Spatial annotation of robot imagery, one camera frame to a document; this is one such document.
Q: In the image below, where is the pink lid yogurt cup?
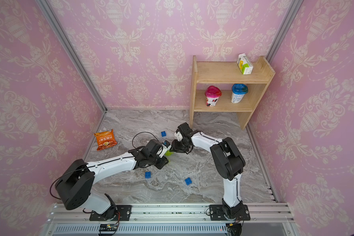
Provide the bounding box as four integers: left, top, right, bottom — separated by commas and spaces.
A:
205, 86, 222, 107

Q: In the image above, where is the blue 2x2 lego front left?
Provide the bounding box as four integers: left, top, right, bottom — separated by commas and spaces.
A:
145, 172, 151, 179

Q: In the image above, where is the aluminium front rail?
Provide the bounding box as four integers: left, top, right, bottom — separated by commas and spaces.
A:
41, 203, 299, 236

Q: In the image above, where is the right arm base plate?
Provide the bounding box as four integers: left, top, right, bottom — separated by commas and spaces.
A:
208, 204, 251, 221

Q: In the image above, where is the wooden shelf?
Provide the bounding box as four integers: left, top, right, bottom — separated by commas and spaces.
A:
189, 56, 275, 130

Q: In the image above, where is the orange snack bag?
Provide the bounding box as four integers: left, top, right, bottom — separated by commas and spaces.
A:
94, 129, 118, 151

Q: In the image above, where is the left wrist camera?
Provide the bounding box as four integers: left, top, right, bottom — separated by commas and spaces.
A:
157, 140, 171, 158

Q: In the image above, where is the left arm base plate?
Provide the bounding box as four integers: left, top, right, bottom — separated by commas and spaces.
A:
89, 205, 132, 222

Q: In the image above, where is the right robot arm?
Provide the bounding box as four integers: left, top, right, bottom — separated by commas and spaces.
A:
171, 123, 250, 221

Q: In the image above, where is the blue lid yogurt cup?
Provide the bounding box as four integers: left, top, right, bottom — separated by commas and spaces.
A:
231, 84, 248, 104

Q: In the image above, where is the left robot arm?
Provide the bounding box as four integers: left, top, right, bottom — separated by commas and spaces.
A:
55, 139, 172, 220

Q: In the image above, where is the green 2x4 lego brick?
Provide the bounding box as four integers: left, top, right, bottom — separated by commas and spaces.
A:
165, 150, 174, 156

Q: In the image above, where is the blue 2x2 lego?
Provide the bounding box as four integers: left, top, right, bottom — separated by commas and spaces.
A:
184, 178, 192, 186
145, 172, 151, 179

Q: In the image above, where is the blue 2x2 lego front right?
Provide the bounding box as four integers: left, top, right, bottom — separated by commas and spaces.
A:
184, 178, 192, 186

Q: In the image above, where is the white green carton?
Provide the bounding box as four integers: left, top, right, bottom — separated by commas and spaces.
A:
237, 54, 253, 75

